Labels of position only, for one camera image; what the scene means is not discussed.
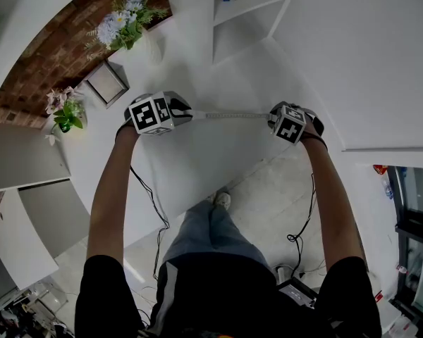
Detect white desk with drawers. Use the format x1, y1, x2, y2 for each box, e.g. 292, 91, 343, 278
52, 26, 343, 256

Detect pink flowers in green vase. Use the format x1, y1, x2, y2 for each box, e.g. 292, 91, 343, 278
44, 86, 89, 147

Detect white shelf unit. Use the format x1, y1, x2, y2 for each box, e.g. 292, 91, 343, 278
161, 0, 301, 65

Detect person's black shirt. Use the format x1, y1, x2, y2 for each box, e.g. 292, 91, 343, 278
73, 253, 382, 338

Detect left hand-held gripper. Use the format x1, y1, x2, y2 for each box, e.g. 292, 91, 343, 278
124, 91, 195, 137

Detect black box device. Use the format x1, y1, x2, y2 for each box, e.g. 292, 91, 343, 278
276, 276, 320, 310

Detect clear plastic water bottle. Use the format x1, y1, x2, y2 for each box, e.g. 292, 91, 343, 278
380, 178, 396, 201

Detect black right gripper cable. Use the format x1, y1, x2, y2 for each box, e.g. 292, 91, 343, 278
286, 173, 319, 278

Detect white open cabinet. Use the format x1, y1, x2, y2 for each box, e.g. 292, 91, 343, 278
0, 180, 91, 291

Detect person's right shoe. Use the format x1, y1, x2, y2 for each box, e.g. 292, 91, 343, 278
213, 191, 232, 211

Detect dark picture frame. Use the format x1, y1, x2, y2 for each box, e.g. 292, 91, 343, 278
82, 60, 131, 110

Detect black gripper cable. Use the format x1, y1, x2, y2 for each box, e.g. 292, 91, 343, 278
286, 173, 319, 278
129, 165, 171, 282

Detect person's right forearm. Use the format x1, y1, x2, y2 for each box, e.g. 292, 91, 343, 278
300, 132, 368, 271

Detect black window frame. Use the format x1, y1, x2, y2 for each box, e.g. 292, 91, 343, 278
387, 165, 423, 327

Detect person's left forearm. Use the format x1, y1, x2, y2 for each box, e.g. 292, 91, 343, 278
86, 125, 142, 268

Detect white vase with purple flowers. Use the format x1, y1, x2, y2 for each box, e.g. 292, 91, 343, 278
85, 0, 170, 67

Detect person's blue jeans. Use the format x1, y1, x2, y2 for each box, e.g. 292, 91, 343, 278
161, 198, 273, 271

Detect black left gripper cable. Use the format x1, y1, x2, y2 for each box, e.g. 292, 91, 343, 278
129, 165, 171, 282

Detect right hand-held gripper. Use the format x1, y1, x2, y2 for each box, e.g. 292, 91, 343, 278
266, 101, 326, 146

